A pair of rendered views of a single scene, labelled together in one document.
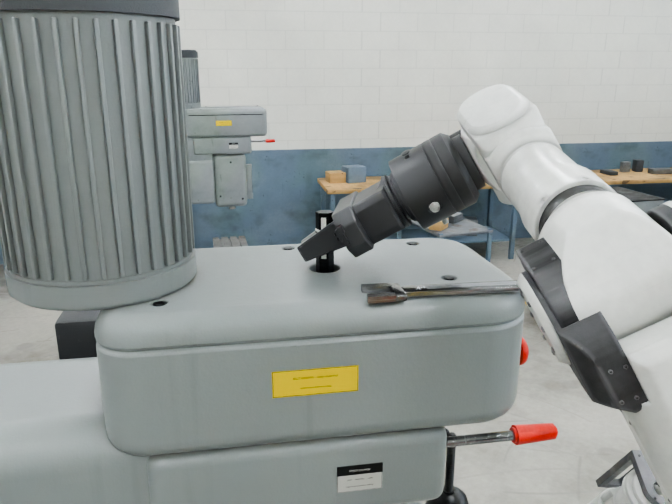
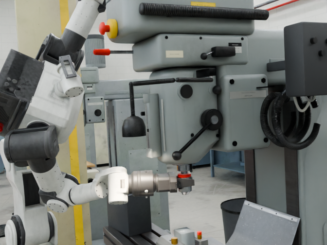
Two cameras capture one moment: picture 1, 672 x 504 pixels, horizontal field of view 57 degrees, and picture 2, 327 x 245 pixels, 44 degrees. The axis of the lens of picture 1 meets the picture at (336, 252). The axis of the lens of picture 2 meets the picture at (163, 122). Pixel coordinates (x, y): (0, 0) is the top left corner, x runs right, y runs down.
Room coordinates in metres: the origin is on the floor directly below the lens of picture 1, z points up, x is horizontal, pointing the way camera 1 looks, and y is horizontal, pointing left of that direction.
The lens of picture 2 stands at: (2.02, -0.41, 1.53)
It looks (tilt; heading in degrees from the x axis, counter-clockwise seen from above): 3 degrees down; 165
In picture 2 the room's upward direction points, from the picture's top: 3 degrees counter-clockwise
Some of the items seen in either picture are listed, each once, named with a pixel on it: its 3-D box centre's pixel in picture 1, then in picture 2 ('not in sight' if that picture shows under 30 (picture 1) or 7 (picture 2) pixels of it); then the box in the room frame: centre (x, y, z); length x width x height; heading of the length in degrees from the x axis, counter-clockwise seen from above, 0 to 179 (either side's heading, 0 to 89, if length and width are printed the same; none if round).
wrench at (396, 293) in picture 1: (475, 287); not in sight; (0.63, -0.15, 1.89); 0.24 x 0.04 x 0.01; 98
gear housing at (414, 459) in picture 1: (292, 423); (189, 54); (0.70, 0.06, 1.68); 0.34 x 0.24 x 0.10; 100
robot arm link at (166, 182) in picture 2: not in sight; (158, 183); (0.69, -0.08, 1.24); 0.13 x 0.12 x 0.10; 168
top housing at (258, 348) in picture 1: (312, 329); (179, 15); (0.71, 0.03, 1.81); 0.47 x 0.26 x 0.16; 100
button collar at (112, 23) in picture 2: not in sight; (111, 28); (0.75, -0.21, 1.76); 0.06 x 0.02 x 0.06; 10
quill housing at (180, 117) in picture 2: not in sight; (182, 115); (0.71, 0.02, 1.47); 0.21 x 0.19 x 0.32; 10
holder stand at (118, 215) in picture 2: not in sight; (128, 207); (0.15, -0.10, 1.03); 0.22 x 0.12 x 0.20; 17
